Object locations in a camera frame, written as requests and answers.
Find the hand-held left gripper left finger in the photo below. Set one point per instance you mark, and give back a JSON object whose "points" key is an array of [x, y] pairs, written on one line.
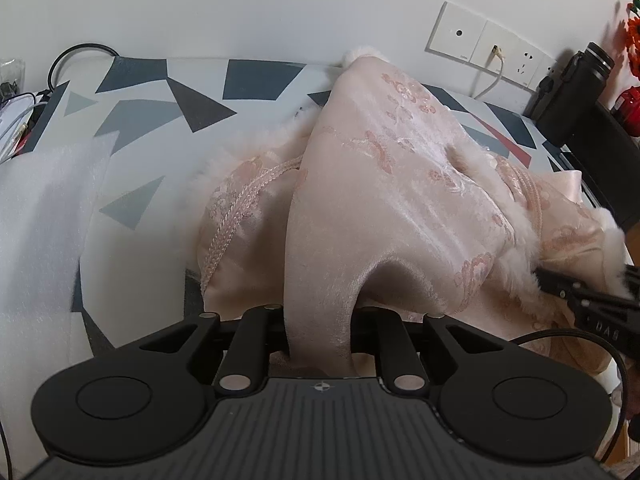
{"points": [[260, 332]]}

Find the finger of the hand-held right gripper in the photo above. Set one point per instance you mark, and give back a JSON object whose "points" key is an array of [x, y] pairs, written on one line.
{"points": [[560, 282], [632, 278]]}

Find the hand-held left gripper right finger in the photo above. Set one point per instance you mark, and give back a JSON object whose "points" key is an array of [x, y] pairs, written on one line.
{"points": [[387, 332]]}

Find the pink embroidered fur-trimmed garment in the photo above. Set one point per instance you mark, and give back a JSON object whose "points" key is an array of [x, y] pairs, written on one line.
{"points": [[380, 200]]}

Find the black furniture piece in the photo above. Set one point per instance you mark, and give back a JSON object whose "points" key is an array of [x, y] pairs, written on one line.
{"points": [[620, 160]]}

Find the red round object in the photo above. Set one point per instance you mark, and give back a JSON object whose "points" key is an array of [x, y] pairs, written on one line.
{"points": [[631, 105]]}

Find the black thermos bottle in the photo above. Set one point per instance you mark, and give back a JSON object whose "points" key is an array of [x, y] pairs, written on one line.
{"points": [[575, 100]]}

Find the white foam sheet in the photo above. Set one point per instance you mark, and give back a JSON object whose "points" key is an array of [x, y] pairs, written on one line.
{"points": [[40, 240]]}

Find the grey geometric patterned bed sheet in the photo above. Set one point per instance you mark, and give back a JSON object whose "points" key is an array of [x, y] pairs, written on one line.
{"points": [[145, 120]]}

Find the orange artificial flowers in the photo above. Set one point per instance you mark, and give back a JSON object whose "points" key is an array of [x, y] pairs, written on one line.
{"points": [[634, 35]]}

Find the clear plastic bag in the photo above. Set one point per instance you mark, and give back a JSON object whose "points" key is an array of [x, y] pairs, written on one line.
{"points": [[11, 75]]}

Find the white wall socket panel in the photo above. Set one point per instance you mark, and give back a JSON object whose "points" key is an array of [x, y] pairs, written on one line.
{"points": [[452, 30]]}

